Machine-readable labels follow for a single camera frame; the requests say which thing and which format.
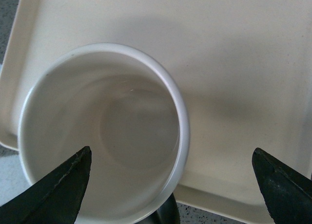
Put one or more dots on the cream rectangular plastic tray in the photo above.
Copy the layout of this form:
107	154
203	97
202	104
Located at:
244	67

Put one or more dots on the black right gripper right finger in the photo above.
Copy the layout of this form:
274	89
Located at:
287	193

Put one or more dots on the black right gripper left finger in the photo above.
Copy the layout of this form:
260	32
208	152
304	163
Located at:
54	199

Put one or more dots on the white smiley mug black handle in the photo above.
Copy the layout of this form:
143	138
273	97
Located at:
126	107

